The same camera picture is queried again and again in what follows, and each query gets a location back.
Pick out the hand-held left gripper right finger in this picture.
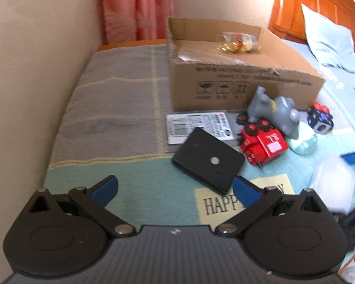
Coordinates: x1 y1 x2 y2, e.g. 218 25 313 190
214 175 329 239

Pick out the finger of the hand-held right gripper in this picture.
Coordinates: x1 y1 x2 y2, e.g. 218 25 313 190
340 144 355 165

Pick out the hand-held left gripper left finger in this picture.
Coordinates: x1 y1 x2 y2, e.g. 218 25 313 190
28 175 137 238

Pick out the translucent white plastic container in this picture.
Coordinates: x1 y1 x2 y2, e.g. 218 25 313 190
312 154 355 215

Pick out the red toy train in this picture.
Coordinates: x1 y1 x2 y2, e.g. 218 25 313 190
237 112 289 166

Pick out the black fidget cube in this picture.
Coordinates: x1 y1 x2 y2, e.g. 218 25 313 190
307 102 335 133

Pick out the black rectangular plate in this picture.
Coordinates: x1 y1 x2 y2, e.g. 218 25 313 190
172 127 245 194

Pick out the grey elephant toy mint base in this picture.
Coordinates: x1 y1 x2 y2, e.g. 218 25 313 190
248 86 318 156

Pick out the brown cardboard box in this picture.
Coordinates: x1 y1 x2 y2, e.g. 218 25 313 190
166 17 326 111

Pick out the light blue flowered bed sheet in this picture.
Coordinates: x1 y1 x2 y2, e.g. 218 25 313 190
284 39 355 213

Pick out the light blue pillow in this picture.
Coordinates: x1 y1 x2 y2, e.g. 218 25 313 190
301 4 355 75

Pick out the clear jar of yellow capsules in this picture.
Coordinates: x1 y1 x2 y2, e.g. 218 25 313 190
216 31 261 54

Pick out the orange wooden headboard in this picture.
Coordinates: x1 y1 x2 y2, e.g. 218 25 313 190
268 0 355 54

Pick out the pink patterned curtain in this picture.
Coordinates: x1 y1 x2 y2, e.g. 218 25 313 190
99 0 174 44

